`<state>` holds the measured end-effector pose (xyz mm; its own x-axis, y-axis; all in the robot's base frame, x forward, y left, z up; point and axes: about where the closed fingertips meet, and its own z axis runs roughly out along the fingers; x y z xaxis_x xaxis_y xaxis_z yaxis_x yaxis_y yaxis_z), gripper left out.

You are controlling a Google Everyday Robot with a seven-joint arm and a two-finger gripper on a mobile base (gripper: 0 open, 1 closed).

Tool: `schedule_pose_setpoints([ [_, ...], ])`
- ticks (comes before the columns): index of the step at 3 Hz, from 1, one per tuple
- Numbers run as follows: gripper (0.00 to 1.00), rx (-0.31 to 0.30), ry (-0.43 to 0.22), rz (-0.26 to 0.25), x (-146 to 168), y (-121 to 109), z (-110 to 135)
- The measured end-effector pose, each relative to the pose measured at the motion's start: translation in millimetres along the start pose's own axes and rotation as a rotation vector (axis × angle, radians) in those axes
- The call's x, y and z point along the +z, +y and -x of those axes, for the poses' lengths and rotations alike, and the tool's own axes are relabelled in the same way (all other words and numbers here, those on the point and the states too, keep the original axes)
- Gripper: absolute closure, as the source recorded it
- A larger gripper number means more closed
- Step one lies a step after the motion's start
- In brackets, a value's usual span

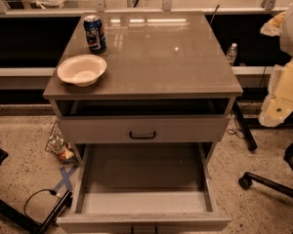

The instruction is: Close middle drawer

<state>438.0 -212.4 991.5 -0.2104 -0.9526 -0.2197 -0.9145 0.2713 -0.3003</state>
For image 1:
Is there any clear plastic water bottle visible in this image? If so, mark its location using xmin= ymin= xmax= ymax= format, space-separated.
xmin=226 ymin=43 xmax=237 ymax=66

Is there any grey open bottom drawer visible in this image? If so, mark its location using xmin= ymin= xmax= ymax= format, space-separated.
xmin=58 ymin=143 xmax=230 ymax=234

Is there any grey middle drawer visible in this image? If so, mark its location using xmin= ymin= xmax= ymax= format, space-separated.
xmin=57 ymin=116 xmax=230 ymax=143

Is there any black office chair base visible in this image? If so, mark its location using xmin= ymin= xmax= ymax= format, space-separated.
xmin=238 ymin=134 xmax=293 ymax=234

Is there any black stand leg left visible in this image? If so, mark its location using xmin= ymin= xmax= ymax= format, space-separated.
xmin=0 ymin=189 xmax=72 ymax=234

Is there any wire basket with items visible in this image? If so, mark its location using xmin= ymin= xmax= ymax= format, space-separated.
xmin=45 ymin=123 xmax=77 ymax=164

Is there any grey drawer cabinet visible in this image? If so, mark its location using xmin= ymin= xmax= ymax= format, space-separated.
xmin=44 ymin=12 xmax=242 ymax=157

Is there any black table leg right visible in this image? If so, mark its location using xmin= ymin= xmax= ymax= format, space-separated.
xmin=232 ymin=101 xmax=257 ymax=151

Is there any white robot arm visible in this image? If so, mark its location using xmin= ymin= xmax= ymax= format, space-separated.
xmin=259 ymin=3 xmax=293 ymax=127

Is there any white paper bowl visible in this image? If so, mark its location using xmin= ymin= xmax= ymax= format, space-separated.
xmin=57 ymin=55 xmax=106 ymax=87

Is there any black cable on floor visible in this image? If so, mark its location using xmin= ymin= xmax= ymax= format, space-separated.
xmin=22 ymin=188 xmax=62 ymax=217

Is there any blue soda can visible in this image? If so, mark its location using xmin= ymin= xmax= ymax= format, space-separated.
xmin=83 ymin=15 xmax=106 ymax=54

